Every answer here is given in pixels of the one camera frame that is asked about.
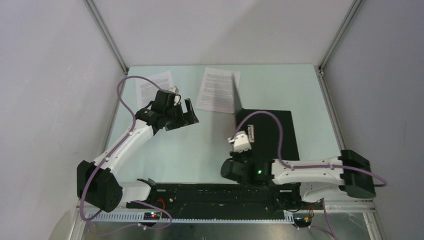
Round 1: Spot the right aluminium corner post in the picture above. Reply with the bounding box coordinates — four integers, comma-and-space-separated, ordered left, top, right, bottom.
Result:
317, 0, 365, 76

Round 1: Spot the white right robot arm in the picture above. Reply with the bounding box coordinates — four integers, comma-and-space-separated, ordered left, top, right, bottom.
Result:
220, 149, 377, 209

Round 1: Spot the red and black file folder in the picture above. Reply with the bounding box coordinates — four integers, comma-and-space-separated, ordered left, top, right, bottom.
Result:
240, 109, 300, 161

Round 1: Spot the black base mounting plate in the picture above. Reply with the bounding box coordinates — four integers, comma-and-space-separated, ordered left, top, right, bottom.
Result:
145, 183, 320, 211

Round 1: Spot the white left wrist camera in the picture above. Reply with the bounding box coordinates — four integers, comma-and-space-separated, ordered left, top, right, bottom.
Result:
167, 86, 179, 95

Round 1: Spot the left aluminium corner post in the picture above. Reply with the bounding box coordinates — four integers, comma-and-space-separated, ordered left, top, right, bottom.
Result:
83, 0, 129, 75

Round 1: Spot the aluminium front frame rail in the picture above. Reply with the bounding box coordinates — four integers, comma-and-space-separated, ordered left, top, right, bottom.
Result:
84, 200, 377, 224

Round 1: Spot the aluminium corner post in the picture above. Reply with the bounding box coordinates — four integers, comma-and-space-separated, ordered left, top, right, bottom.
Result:
317, 0, 365, 76
83, 0, 129, 75

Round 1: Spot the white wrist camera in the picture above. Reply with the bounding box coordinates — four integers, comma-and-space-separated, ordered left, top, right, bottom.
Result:
167, 86, 179, 95
227, 130, 252, 153

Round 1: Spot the left controller board with LEDs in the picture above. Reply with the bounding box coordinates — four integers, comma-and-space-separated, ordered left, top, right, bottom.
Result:
142, 211, 162, 221

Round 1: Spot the printed paper sheet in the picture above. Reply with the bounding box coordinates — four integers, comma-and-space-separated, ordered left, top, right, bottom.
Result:
195, 67, 241, 114
135, 71, 175, 109

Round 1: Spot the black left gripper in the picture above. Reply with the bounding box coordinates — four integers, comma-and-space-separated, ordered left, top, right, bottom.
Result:
164, 98, 198, 131

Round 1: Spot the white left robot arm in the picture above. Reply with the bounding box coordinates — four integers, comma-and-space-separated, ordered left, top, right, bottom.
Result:
76, 89, 199, 213

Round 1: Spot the right controller board with wires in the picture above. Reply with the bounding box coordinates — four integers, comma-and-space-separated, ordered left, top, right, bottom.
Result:
292, 217, 313, 229

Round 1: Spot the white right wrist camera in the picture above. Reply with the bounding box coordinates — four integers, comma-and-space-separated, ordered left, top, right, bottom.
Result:
227, 130, 252, 153

